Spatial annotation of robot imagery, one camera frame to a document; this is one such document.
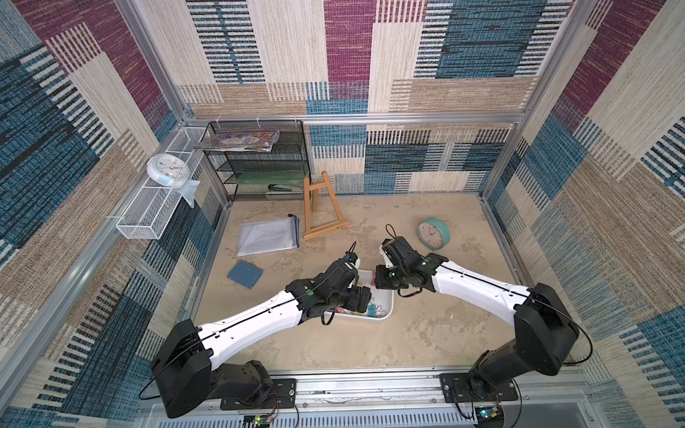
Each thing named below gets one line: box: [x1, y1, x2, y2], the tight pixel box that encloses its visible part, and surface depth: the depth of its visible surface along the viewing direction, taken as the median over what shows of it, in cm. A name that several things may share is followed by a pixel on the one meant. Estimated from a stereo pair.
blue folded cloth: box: [227, 259, 265, 290], surface depth 98 cm
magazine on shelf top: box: [194, 131, 281, 153], surface depth 88 cm
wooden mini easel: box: [303, 171, 351, 240], surface depth 105 cm
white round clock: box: [146, 153, 191, 189], surface depth 76 cm
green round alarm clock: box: [417, 216, 452, 250], surface depth 101 cm
